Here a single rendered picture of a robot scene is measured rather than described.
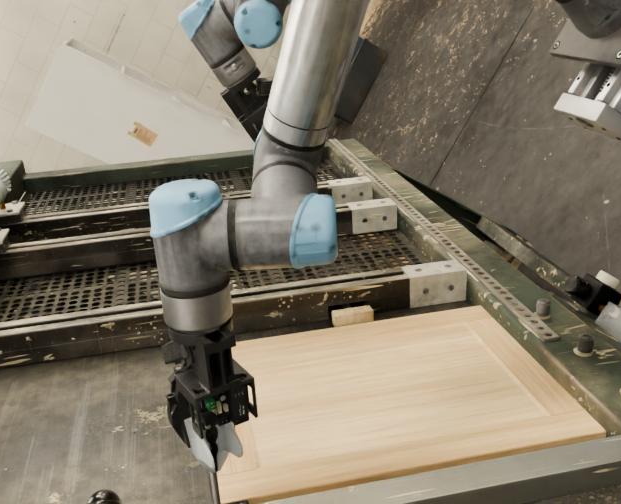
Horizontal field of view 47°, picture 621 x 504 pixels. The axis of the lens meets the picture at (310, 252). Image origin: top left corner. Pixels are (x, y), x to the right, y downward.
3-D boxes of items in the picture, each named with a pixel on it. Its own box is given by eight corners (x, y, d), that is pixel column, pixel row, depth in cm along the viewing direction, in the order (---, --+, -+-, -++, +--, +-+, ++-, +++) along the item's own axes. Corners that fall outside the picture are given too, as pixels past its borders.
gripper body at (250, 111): (253, 141, 141) (217, 90, 136) (288, 115, 141) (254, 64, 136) (259, 149, 134) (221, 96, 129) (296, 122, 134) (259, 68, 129)
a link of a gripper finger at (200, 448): (208, 502, 82) (198, 435, 79) (188, 475, 87) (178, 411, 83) (232, 491, 84) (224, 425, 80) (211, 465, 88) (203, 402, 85)
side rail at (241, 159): (330, 174, 269) (329, 145, 265) (28, 208, 251) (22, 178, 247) (326, 168, 277) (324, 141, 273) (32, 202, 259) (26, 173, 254)
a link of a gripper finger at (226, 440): (232, 491, 83) (224, 425, 80) (211, 465, 88) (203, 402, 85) (255, 481, 85) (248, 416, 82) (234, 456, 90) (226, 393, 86)
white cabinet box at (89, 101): (337, 182, 512) (60, 43, 442) (300, 250, 524) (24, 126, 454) (319, 162, 568) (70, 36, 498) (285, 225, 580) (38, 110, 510)
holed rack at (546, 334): (560, 339, 123) (560, 336, 123) (544, 342, 122) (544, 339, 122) (335, 140, 273) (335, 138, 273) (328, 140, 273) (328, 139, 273)
